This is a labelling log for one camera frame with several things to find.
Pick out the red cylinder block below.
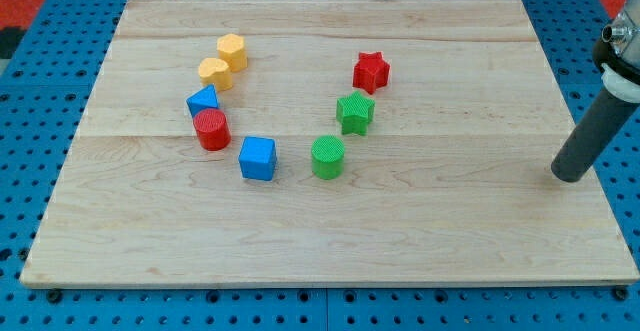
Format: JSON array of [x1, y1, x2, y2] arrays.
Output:
[[193, 108, 231, 151]]

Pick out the wooden board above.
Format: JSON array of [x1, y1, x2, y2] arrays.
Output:
[[20, 0, 639, 289]]

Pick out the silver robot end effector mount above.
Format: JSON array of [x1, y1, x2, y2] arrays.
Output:
[[593, 0, 639, 103]]

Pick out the green star block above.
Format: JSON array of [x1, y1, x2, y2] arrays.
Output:
[[336, 91, 375, 136]]

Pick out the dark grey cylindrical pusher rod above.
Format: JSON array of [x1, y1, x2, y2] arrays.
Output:
[[551, 88, 639, 183]]

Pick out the red star block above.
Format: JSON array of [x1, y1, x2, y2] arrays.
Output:
[[352, 52, 390, 95]]

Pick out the blue triangle block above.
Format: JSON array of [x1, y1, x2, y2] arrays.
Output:
[[186, 84, 219, 118]]

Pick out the yellow heart block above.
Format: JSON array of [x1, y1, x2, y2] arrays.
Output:
[[198, 58, 233, 91]]

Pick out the yellow hexagon block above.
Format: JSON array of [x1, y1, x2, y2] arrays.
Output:
[[217, 33, 248, 72]]

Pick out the blue cube block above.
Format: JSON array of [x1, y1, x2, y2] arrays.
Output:
[[238, 136, 277, 181]]

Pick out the green cylinder block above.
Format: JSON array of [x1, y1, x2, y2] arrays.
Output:
[[311, 135, 345, 180]]

